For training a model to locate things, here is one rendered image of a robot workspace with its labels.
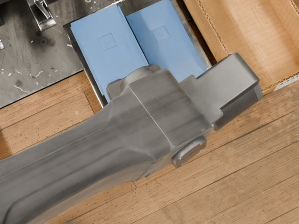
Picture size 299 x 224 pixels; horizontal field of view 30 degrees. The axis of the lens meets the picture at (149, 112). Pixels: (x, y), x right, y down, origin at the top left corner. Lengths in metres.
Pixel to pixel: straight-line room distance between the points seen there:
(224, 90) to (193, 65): 0.28
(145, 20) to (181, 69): 0.09
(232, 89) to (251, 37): 0.33
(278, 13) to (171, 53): 0.17
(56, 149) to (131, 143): 0.06
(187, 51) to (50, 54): 0.21
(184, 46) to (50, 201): 0.47
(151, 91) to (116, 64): 0.30
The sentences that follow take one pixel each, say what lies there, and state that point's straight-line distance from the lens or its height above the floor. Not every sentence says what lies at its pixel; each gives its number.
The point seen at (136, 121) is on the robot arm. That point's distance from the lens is 0.44.
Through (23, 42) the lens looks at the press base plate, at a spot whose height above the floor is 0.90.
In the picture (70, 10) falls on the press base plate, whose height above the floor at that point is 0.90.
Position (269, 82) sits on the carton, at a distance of 0.84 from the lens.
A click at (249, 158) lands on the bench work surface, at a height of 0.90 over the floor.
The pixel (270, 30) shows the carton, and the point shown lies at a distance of 0.86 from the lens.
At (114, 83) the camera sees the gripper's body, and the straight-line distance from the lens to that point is 0.63.
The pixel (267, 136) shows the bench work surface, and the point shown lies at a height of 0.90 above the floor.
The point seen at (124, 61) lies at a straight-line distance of 0.77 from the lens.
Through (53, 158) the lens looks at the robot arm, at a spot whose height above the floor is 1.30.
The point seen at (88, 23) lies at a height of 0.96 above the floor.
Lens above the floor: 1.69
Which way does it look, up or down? 75 degrees down
